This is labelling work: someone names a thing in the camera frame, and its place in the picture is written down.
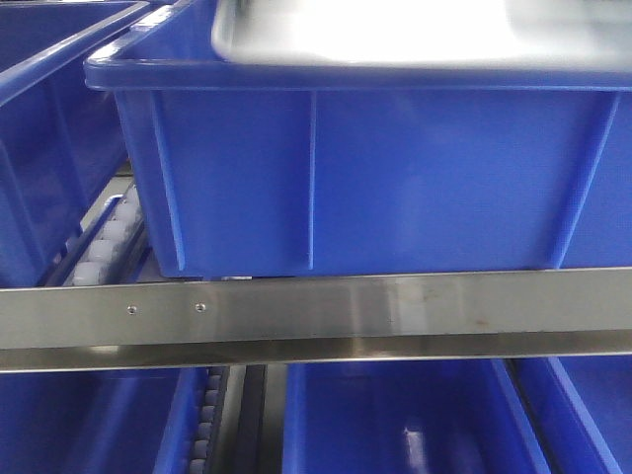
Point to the white roller track beside box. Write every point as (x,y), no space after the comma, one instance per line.
(101,253)

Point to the shelf blue bin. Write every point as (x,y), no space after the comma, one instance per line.
(113,421)
(580,407)
(433,416)

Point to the small silver tray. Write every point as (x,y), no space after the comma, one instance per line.
(483,35)

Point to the target blue plastic box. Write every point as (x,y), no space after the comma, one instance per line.
(278,171)

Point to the lower shelf left blue bin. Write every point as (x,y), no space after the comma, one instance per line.
(113,421)

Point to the lower shelf right blue bin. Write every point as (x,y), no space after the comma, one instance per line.
(580,407)

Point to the lower shelf roller track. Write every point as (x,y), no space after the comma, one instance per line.
(209,416)

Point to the lower shelf middle blue bin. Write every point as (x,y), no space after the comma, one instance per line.
(433,416)

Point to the steel front shelf rail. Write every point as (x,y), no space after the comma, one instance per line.
(268,320)

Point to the blue bin left neighbour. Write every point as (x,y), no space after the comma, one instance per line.
(61,142)

